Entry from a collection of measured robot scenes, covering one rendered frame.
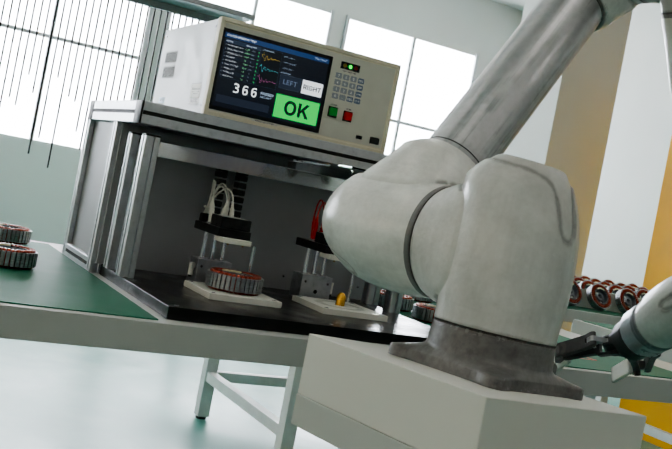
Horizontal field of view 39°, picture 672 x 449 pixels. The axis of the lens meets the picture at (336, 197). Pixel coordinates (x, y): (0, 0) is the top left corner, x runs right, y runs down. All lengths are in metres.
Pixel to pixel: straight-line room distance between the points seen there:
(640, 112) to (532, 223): 7.63
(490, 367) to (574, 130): 4.88
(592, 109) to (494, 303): 4.95
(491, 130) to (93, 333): 0.69
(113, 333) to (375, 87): 0.89
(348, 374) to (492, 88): 0.50
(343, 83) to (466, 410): 1.20
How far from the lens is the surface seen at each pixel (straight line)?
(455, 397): 1.03
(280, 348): 1.66
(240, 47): 2.00
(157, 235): 2.09
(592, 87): 6.05
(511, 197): 1.15
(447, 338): 1.16
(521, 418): 1.06
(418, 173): 1.29
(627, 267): 8.52
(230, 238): 1.90
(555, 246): 1.15
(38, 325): 1.53
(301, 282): 2.08
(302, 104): 2.06
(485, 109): 1.40
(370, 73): 2.13
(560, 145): 5.89
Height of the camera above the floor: 1.00
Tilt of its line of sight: level
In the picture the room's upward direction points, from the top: 11 degrees clockwise
